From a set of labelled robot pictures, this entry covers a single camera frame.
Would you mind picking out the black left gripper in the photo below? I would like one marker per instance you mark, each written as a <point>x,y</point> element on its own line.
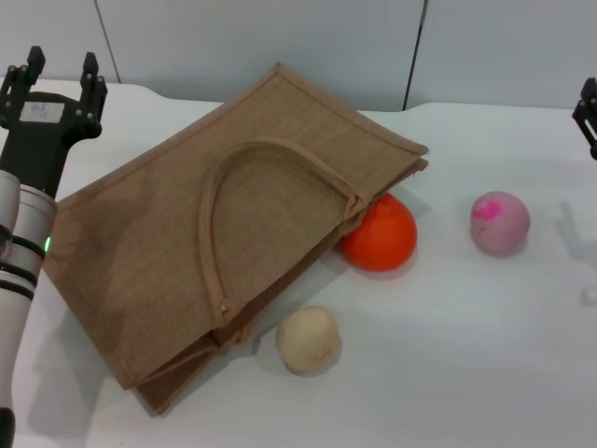
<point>32,149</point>

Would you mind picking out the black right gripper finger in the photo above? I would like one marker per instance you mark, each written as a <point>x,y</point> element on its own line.
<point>590,116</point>

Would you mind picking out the brown woven handbag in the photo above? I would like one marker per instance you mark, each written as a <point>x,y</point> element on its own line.
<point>163,242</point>

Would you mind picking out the pink toy peach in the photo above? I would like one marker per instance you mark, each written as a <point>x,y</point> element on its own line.
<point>501,226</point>

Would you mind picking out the orange toy fruit with stem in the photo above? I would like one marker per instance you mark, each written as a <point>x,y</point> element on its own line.
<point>382,238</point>

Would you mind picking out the beige toy pear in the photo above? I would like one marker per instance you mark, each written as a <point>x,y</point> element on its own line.
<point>308,340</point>

